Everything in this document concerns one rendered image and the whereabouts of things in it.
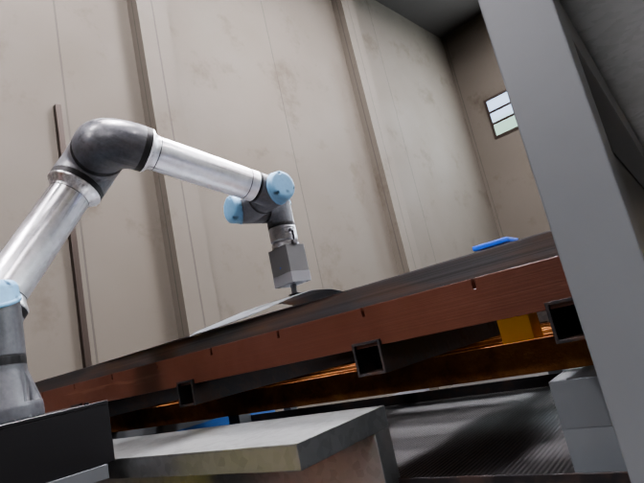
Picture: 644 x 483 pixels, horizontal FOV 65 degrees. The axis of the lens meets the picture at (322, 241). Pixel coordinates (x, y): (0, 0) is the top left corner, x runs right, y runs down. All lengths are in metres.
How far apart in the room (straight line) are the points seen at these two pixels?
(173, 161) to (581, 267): 0.93
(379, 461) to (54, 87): 4.08
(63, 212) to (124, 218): 3.10
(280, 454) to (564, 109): 0.49
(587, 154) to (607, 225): 0.04
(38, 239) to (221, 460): 0.60
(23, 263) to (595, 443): 0.98
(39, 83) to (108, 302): 1.72
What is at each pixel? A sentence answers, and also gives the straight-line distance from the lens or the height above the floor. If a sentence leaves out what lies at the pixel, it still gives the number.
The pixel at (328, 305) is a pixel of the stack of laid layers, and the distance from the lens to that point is 0.87.
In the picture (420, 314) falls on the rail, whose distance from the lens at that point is 0.74.
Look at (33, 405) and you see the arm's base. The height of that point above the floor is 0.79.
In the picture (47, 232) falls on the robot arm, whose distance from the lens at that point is 1.13.
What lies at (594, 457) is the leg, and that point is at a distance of 0.76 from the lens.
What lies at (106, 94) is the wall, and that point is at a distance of 4.69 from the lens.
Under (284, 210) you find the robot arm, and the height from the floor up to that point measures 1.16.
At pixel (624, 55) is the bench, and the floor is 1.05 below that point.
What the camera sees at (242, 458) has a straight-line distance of 0.70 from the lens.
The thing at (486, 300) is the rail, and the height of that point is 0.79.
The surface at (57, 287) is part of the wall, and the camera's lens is 3.91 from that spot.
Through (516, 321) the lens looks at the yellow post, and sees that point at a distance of 0.86.
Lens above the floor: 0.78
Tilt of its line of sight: 12 degrees up
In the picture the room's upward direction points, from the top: 12 degrees counter-clockwise
